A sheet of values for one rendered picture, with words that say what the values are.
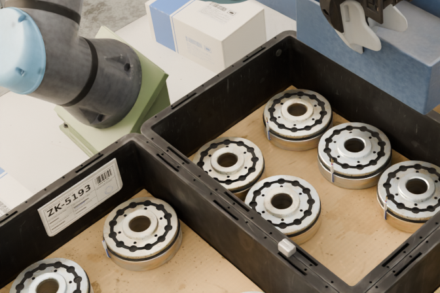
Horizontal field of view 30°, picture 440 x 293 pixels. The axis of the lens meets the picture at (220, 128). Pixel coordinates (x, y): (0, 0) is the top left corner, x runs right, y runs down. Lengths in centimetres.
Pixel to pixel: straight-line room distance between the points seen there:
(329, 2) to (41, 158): 75
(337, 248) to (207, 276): 17
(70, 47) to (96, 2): 177
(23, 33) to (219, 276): 45
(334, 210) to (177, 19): 57
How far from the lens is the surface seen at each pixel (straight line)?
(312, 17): 98
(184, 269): 109
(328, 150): 117
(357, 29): 89
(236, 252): 106
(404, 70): 91
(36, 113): 155
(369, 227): 112
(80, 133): 141
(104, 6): 300
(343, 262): 108
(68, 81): 126
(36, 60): 122
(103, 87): 131
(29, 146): 150
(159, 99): 135
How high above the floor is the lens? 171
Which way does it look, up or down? 44 degrees down
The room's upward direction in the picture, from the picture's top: 8 degrees counter-clockwise
